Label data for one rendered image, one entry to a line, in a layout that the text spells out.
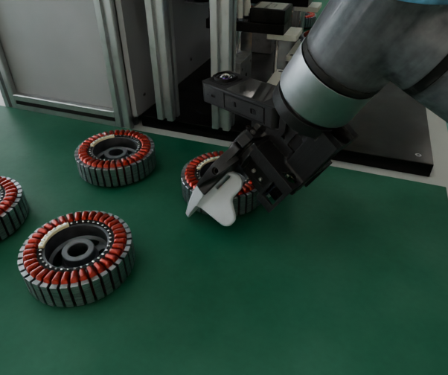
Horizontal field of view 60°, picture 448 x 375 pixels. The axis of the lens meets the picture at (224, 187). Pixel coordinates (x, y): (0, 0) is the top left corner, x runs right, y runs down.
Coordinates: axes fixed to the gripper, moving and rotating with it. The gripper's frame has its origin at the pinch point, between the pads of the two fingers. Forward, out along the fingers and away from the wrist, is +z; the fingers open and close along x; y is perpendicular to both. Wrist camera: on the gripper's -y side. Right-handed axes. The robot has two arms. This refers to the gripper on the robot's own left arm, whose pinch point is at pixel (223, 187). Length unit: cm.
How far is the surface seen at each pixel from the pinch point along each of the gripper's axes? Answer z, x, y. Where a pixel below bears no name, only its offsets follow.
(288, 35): -4.2, 28.1, -17.0
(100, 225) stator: -1.1, -16.9, -3.0
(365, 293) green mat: -10.1, -1.5, 19.5
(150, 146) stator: 4.0, -2.8, -11.9
